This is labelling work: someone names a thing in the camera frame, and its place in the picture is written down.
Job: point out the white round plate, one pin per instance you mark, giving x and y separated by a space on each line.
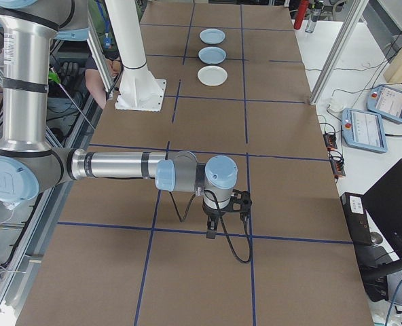
213 75

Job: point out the light blue round plate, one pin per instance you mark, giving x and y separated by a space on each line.
212 36
212 55

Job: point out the person bare forearm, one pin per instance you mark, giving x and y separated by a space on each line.
95 86

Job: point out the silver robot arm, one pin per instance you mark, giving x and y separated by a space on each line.
24 102

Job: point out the person bare hand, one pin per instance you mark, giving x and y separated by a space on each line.
115 67

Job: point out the small red circuit board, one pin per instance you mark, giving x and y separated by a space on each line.
337 168
330 141

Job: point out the white power adapter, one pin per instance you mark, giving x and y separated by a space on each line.
335 106

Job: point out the blue-grey teach pendant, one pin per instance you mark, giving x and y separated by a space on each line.
391 102
365 130

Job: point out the black laptop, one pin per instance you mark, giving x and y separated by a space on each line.
391 203

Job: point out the slanted aluminium bar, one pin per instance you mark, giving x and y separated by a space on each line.
100 64

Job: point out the white side desk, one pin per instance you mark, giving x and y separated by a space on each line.
357 68

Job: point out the black glove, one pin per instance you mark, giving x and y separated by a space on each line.
70 69

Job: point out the red water bottle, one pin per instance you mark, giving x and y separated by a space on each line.
300 13

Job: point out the clear dark-capped bottle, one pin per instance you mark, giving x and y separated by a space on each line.
313 18

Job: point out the person torso green shirt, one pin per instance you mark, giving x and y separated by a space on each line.
94 12

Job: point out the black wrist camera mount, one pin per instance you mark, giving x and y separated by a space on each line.
241 201

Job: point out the V-shaped metal bar frame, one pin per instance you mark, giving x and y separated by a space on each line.
24 271

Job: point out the white pedestal column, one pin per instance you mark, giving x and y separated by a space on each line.
129 40

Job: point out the aluminium frame post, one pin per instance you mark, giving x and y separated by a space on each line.
333 51

